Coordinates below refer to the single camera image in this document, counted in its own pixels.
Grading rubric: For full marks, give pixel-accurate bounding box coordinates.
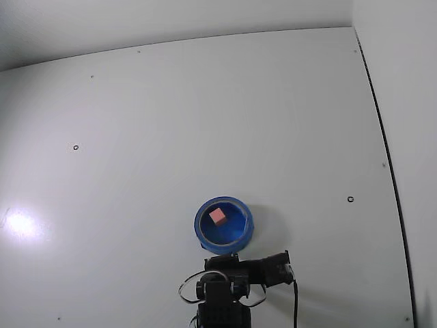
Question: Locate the black camera cable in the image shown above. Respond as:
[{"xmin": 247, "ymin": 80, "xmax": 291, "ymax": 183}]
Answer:
[{"xmin": 290, "ymin": 276, "xmax": 300, "ymax": 328}]

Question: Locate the small orange cube block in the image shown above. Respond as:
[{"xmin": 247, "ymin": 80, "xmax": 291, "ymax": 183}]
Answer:
[{"xmin": 209, "ymin": 207, "xmax": 227, "ymax": 227}]

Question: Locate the thin servo wire loop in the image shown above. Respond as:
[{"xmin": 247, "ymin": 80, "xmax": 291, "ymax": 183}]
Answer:
[
  {"xmin": 238, "ymin": 283, "xmax": 268, "ymax": 308},
  {"xmin": 178, "ymin": 270, "xmax": 228, "ymax": 305}
]

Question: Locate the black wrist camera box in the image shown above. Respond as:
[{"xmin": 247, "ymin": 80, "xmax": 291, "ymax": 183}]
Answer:
[{"xmin": 266, "ymin": 250, "xmax": 295, "ymax": 287}]

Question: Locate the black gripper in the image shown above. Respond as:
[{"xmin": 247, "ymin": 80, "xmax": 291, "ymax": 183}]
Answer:
[{"xmin": 204, "ymin": 253, "xmax": 270, "ymax": 286}]

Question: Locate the blue masking tape roll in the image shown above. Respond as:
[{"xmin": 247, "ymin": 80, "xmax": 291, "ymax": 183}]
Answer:
[{"xmin": 193, "ymin": 195, "xmax": 255, "ymax": 256}]

